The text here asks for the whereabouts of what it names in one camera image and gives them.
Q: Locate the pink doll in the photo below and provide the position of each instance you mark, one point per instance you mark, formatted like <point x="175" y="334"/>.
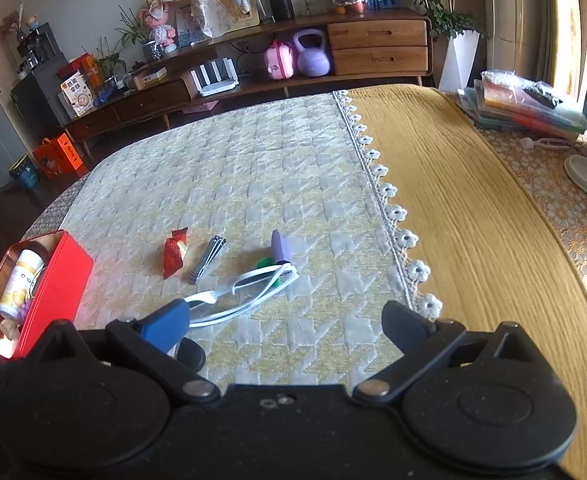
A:
<point x="159" y="22"/>

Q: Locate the metal nail clipper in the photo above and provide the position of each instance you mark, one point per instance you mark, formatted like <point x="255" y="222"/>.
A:
<point x="207" y="260"/>

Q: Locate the vase with dried flowers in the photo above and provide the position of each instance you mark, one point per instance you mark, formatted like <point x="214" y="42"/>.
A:
<point x="19" y="35"/>

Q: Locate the white cylindrical bottle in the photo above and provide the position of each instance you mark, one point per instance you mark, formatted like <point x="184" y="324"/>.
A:
<point x="21" y="280"/>

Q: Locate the flat cardboard box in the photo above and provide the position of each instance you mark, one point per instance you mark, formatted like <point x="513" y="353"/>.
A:
<point x="151" y="78"/>

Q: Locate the purple kettlebell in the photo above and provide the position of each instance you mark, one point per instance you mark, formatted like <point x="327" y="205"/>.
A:
<point x="312" y="60"/>

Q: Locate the stack of plastic folders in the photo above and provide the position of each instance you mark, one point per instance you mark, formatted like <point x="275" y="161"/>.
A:
<point x="518" y="105"/>

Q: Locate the standing air conditioner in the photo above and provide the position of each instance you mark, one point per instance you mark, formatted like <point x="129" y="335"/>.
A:
<point x="511" y="5"/>

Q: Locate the wooden television cabinet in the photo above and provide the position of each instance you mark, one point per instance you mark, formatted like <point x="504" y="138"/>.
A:
<point x="378" y="45"/>

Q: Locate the teal bin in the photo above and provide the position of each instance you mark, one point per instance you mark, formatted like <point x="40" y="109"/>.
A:
<point x="24" y="174"/>

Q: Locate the quilted cream mat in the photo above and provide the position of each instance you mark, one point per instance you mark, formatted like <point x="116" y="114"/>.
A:
<point x="253" y="170"/>

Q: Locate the black coffee machine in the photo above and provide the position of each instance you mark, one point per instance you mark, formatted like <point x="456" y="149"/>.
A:
<point x="36" y="50"/>

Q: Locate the white round lid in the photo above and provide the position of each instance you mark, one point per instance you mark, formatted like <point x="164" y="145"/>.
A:
<point x="586" y="175"/>

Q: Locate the red tin box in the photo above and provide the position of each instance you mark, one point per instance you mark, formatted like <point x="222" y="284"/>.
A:
<point x="58" y="280"/>

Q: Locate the white router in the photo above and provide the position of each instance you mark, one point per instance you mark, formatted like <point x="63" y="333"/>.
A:
<point x="216" y="85"/>

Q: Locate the tall potted plant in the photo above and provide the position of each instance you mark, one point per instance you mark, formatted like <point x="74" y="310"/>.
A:
<point x="458" y="60"/>

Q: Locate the leafy potted plant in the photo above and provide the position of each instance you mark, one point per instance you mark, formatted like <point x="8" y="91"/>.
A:
<point x="108" y="62"/>

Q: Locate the small figurine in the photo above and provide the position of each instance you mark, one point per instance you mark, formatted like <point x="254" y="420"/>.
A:
<point x="33" y="23"/>

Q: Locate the red orange box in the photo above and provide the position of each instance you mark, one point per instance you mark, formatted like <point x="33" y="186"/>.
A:
<point x="81" y="66"/>

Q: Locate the red snack packet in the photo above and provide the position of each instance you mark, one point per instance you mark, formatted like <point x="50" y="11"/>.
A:
<point x="174" y="255"/>

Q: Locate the small white round object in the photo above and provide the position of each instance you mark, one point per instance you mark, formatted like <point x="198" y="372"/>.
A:
<point x="9" y="330"/>

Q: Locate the yellow table cloth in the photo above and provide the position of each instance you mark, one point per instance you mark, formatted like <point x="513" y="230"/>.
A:
<point x="473" y="240"/>

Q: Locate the black speaker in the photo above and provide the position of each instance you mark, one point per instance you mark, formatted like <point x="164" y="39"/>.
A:
<point x="280" y="4"/>

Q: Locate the picture frame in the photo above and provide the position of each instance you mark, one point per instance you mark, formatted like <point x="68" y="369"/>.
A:
<point x="189" y="25"/>

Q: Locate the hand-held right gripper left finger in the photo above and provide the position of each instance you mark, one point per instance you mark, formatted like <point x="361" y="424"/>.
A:
<point x="164" y="325"/>

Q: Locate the black mini fridge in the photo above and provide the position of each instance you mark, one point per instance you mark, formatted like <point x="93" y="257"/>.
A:
<point x="38" y="105"/>

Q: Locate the small green object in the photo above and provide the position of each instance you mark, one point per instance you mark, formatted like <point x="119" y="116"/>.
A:
<point x="264" y="262"/>

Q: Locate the white snack box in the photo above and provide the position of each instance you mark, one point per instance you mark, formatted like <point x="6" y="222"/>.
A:
<point x="77" y="96"/>

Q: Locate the small potted plant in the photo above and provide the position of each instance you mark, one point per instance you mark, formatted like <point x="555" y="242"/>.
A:
<point x="151" y="50"/>

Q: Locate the pink toy case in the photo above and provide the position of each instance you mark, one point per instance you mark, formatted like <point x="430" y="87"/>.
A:
<point x="279" y="62"/>

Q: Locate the orange gift box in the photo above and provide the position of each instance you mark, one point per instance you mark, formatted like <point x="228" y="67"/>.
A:
<point x="58" y="157"/>

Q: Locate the blue toy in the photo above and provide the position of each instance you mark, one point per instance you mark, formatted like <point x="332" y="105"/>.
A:
<point x="103" y="97"/>

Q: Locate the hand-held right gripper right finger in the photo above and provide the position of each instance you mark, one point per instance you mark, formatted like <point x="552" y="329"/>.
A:
<point x="402" y="321"/>

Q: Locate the white sunglasses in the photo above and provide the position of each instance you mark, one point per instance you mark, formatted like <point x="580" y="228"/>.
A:
<point x="193" y="352"/>

